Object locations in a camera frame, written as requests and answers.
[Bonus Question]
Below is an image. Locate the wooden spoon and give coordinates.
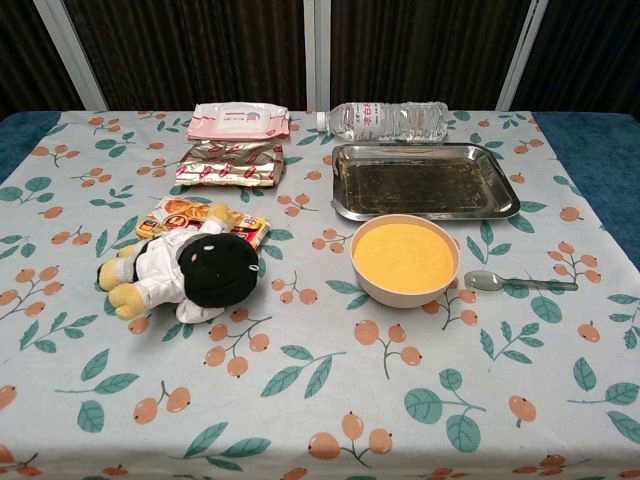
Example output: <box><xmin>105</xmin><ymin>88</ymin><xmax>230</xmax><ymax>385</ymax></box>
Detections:
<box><xmin>463</xmin><ymin>269</ymin><xmax>580</xmax><ymax>294</ymax></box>

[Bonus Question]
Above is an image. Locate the beige bowl with yellow filling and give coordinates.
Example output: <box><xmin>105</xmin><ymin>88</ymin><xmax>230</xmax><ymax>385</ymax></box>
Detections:
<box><xmin>348</xmin><ymin>214</ymin><xmax>461</xmax><ymax>309</ymax></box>

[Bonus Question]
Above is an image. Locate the stainless steel tray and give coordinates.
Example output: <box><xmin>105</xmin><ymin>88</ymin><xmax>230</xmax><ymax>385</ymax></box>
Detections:
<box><xmin>330</xmin><ymin>142</ymin><xmax>522</xmax><ymax>222</ymax></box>

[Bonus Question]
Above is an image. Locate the floral tablecloth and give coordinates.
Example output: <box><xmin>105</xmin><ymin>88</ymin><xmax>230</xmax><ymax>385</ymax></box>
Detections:
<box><xmin>0</xmin><ymin>109</ymin><xmax>640</xmax><ymax>480</ymax></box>

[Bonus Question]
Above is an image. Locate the plush doll with black hair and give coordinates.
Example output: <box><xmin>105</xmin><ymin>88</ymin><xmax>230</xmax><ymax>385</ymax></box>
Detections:
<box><xmin>96</xmin><ymin>202</ymin><xmax>262</xmax><ymax>324</ymax></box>

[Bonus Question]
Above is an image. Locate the clear plastic water bottle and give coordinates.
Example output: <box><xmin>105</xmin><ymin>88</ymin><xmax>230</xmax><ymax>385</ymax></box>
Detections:
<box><xmin>315</xmin><ymin>101</ymin><xmax>450</xmax><ymax>143</ymax></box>

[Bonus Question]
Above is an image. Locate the pink wet wipes pack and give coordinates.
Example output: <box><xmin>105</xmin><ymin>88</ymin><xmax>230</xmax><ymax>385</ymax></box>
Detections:
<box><xmin>185</xmin><ymin>102</ymin><xmax>292</xmax><ymax>141</ymax></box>

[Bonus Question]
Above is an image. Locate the orange snack packet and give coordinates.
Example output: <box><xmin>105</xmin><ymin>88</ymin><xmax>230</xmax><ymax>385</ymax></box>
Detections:
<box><xmin>134</xmin><ymin>195</ymin><xmax>272</xmax><ymax>251</ymax></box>

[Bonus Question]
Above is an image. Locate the dark folding screen panel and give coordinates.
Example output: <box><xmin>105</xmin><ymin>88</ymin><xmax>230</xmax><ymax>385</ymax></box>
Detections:
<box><xmin>499</xmin><ymin>0</ymin><xmax>640</xmax><ymax>115</ymax></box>
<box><xmin>34</xmin><ymin>0</ymin><xmax>319</xmax><ymax>112</ymax></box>
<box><xmin>0</xmin><ymin>0</ymin><xmax>109</xmax><ymax>121</ymax></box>
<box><xmin>317</xmin><ymin>0</ymin><xmax>549</xmax><ymax>111</ymax></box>

